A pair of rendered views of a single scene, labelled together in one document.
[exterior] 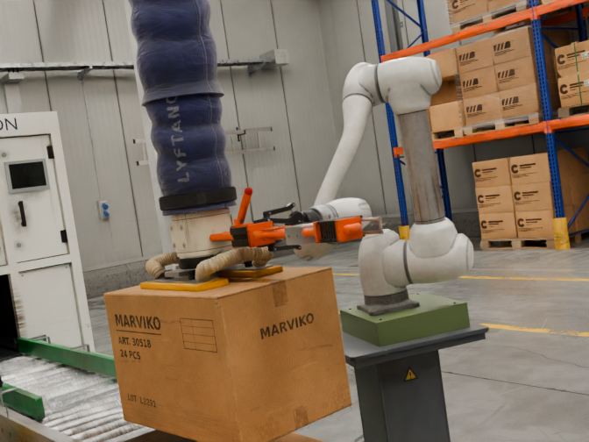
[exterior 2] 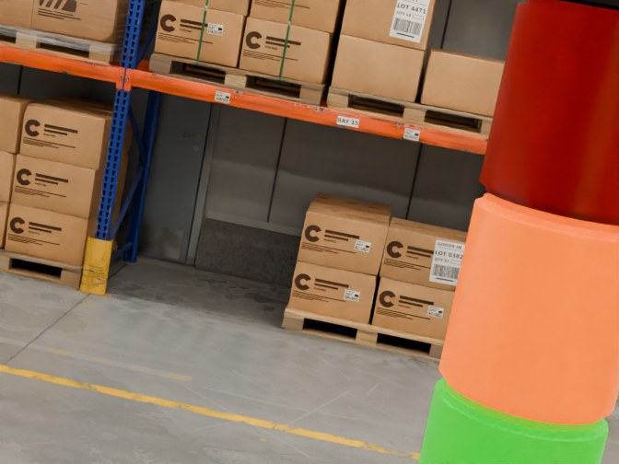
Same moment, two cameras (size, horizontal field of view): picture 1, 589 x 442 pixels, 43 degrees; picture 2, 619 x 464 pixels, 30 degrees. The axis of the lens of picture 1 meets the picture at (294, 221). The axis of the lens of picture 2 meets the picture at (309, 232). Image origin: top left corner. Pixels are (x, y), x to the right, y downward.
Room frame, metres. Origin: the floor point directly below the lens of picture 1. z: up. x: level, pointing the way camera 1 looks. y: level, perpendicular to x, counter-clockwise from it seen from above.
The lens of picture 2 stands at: (2.95, 1.83, 2.31)
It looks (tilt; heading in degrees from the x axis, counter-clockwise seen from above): 11 degrees down; 310
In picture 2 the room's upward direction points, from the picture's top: 11 degrees clockwise
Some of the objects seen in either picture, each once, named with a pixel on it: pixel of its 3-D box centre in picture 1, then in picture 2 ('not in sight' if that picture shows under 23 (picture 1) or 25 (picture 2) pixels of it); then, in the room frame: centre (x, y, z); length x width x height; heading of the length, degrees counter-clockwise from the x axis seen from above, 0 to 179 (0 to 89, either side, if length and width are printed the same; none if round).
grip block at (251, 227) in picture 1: (252, 234); not in sight; (1.97, 0.12, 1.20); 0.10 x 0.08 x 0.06; 128
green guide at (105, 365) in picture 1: (80, 354); not in sight; (3.75, 1.18, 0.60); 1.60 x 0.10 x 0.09; 39
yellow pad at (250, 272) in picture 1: (236, 267); not in sight; (2.23, 0.19, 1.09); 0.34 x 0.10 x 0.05; 38
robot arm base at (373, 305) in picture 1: (384, 298); not in sight; (2.62, -0.28, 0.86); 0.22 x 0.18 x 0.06; 11
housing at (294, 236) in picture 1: (303, 233); not in sight; (1.80, -0.02, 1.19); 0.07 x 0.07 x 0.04; 38
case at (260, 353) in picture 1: (223, 347); not in sight; (2.16, 0.26, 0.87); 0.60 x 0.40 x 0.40; 42
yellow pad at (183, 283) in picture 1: (180, 279); not in sight; (2.11, 0.34, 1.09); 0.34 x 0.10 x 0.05; 38
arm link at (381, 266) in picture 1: (383, 260); not in sight; (2.59, -0.29, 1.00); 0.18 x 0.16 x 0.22; 68
